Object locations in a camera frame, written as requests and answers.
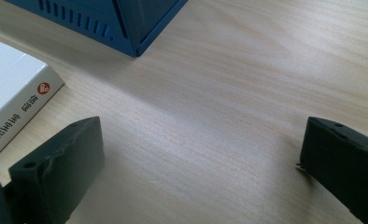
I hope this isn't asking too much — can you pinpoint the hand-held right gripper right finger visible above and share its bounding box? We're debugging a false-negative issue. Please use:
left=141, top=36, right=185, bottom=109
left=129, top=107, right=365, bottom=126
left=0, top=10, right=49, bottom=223
left=297, top=117, right=368, bottom=224

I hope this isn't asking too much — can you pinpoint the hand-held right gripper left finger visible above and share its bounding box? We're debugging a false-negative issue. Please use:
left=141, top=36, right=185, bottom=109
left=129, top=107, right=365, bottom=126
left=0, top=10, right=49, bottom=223
left=7, top=116, right=106, bottom=224

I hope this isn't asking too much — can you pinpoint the white book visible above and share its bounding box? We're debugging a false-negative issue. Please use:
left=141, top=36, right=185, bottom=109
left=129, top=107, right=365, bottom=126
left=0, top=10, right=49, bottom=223
left=0, top=35, right=65, bottom=167

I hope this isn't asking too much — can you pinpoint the blue file rack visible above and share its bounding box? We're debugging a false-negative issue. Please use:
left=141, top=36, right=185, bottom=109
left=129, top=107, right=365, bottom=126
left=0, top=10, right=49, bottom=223
left=4, top=0, right=190, bottom=59

